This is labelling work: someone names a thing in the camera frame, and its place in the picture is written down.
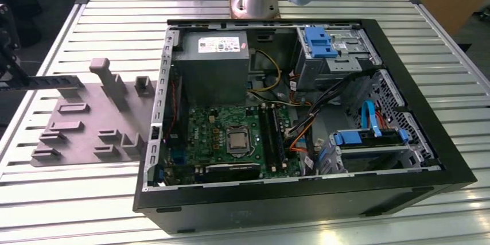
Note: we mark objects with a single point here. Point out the white four pin socket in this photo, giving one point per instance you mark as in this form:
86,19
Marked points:
211,118

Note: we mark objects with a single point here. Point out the green motherboard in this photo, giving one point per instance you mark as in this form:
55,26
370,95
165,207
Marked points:
207,141

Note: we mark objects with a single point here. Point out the black graphics card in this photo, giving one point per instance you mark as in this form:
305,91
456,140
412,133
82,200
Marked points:
230,169

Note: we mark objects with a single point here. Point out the large blue plastic latch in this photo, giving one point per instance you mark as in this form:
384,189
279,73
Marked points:
315,37

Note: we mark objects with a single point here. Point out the RAM slot white latches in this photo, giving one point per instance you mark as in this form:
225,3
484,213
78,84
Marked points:
270,139

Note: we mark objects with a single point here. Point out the grey parts rack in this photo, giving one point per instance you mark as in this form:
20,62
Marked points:
95,113

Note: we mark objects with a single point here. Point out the RAM stick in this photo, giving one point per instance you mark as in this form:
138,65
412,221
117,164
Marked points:
54,82

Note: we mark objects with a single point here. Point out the hard disk in blue carrier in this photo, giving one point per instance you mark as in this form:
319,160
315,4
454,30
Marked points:
349,138

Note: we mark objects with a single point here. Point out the black PC case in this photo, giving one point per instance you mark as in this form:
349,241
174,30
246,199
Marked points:
267,207

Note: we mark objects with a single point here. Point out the grey metal drive cage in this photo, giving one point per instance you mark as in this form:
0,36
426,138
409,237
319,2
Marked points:
341,65

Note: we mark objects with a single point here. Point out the grey power supply unit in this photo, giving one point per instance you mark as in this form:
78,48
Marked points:
210,70

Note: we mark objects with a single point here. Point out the black office chair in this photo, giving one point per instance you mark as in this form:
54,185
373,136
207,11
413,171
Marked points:
32,27

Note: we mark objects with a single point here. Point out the small blue plastic latch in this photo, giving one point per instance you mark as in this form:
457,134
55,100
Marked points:
325,52

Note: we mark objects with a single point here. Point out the blue board connector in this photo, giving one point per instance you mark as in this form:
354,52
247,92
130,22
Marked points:
178,156

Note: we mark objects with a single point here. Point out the white power supply label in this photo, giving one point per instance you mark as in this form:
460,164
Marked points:
218,44

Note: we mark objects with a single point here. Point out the silver CPU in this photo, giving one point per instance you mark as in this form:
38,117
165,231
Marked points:
237,140

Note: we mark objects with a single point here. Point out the grey metal disk bay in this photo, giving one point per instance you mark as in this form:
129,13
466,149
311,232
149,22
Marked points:
376,149

